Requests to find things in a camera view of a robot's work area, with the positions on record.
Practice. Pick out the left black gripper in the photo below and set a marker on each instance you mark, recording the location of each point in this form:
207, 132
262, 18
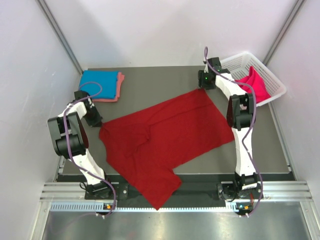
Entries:
97, 121

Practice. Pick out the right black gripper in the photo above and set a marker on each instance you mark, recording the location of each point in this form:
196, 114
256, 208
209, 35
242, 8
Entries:
201, 75

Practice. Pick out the red t-shirt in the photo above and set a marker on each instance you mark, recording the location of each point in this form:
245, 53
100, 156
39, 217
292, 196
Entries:
146, 146

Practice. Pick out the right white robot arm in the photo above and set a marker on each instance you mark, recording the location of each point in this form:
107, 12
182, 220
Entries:
241, 117

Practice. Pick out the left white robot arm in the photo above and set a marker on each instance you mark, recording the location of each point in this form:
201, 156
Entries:
70, 141

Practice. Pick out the blue folded t-shirt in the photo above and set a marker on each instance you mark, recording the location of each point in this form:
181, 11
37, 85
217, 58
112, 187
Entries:
99, 84

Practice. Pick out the white plastic basket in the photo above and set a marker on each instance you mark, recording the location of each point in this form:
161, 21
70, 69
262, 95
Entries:
239, 66

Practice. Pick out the magenta t-shirt in basket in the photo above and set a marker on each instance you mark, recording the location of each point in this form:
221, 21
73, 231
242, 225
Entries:
257, 83

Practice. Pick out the salmon pink folded t-shirt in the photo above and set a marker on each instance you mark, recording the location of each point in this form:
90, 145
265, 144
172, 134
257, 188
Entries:
120, 79

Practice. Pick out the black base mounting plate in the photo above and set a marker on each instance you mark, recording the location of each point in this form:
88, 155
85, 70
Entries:
216, 191

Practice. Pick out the grey slotted cable duct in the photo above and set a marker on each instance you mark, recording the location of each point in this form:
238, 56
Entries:
102, 207

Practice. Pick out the aluminium frame rail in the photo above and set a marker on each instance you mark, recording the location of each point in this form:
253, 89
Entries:
274, 191

